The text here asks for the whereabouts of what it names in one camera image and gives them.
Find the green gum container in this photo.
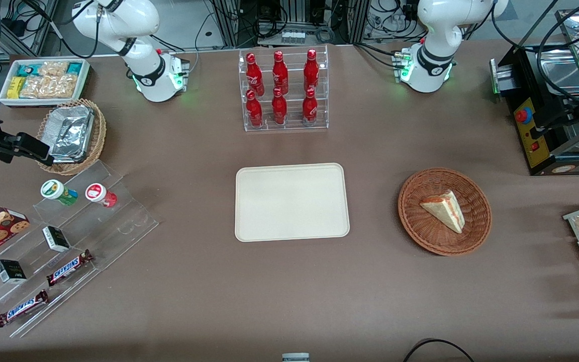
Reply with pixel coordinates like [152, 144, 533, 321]
[41, 179, 78, 207]

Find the silver foil tray stack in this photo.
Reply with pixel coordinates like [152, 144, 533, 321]
[47, 105, 95, 164]

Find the red gum container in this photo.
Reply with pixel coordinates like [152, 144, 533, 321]
[85, 183, 118, 208]

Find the beige plastic tray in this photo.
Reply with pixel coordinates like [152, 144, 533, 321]
[235, 162, 350, 243]

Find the black heating machine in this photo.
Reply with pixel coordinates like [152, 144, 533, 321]
[490, 8, 579, 176]

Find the yellow snack packet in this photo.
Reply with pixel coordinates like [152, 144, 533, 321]
[7, 76, 26, 99]

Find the clear cracker bag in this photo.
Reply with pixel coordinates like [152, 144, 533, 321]
[20, 74, 78, 99]
[38, 61, 70, 77]

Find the light wicker basket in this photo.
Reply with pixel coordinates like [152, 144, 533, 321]
[37, 99, 107, 176]

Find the small black box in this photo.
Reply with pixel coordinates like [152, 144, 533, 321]
[0, 259, 27, 284]
[42, 226, 71, 252]

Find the white snack bin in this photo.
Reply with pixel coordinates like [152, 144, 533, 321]
[0, 58, 91, 108]

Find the clear acrylic stepped stand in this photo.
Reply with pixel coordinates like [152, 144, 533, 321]
[0, 160, 160, 338]

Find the snickers bar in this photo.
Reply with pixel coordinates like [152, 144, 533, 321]
[0, 290, 49, 328]
[46, 250, 94, 287]

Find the triangle sandwich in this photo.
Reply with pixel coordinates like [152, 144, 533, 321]
[419, 190, 466, 234]

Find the brown wicker basket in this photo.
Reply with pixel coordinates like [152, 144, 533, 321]
[398, 167, 493, 257]

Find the red cola bottle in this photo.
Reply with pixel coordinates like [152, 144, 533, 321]
[272, 50, 289, 95]
[246, 53, 265, 96]
[304, 49, 320, 94]
[246, 90, 263, 128]
[302, 88, 318, 126]
[271, 88, 288, 125]

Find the clear acrylic bottle rack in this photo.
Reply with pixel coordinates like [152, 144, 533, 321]
[238, 44, 329, 132]

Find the black cable loop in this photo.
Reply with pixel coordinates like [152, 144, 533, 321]
[402, 338, 476, 362]

